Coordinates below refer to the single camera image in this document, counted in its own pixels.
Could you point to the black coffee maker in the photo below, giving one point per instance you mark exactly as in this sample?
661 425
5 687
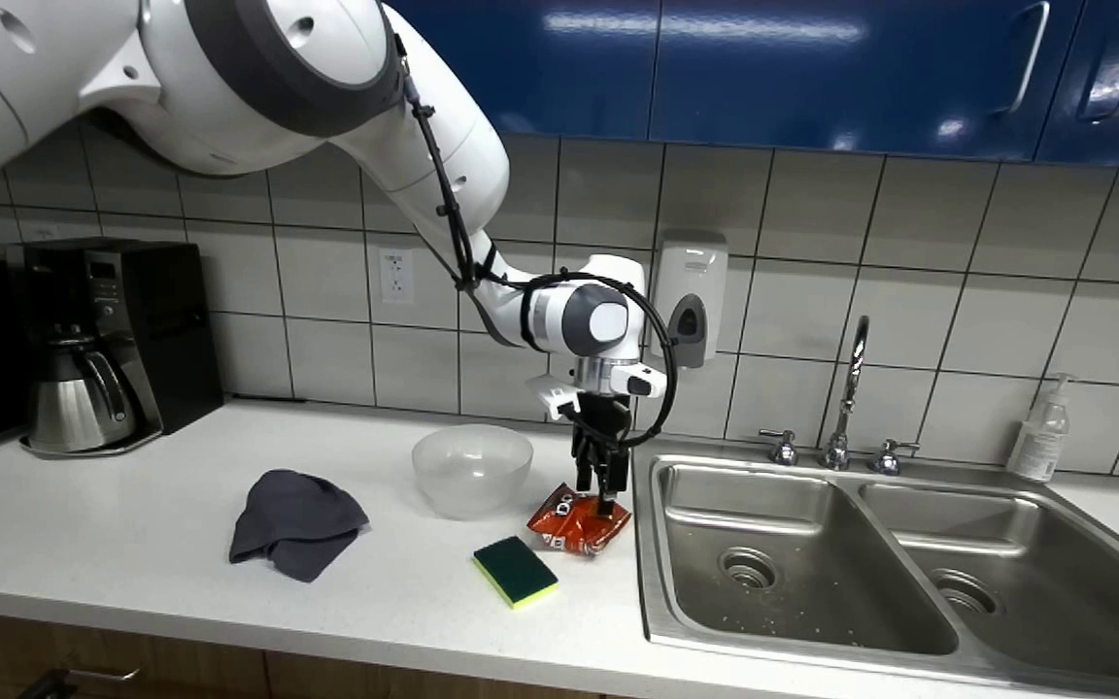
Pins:
143 307

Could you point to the white wall outlet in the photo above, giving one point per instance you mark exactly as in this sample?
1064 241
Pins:
399 279

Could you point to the green yellow sponge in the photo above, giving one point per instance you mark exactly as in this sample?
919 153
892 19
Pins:
514 570

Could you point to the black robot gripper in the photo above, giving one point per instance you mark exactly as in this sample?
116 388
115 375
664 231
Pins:
599 446

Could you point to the clear plastic bowl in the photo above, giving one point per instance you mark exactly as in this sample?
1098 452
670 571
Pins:
470 472

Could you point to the stainless double sink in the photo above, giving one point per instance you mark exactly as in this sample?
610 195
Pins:
932 577

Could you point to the blue upper cabinets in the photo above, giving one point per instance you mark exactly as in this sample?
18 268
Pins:
958 81

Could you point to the clear soap bottle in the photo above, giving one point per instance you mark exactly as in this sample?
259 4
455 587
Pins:
1043 433

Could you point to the steel coffee carafe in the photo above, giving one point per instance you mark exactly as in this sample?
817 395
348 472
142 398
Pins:
77 403

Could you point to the dark grey cloth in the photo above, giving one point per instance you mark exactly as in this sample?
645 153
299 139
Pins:
296 524

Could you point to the white wall soap dispenser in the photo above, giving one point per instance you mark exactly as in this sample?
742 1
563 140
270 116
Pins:
690 294

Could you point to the wooden drawer fronts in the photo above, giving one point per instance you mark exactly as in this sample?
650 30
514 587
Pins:
62 662

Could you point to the chrome sink faucet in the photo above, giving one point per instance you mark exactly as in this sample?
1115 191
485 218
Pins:
838 448

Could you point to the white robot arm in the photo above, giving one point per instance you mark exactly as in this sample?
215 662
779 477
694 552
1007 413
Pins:
234 86

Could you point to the orange snack packet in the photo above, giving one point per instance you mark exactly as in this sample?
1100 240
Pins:
575 524

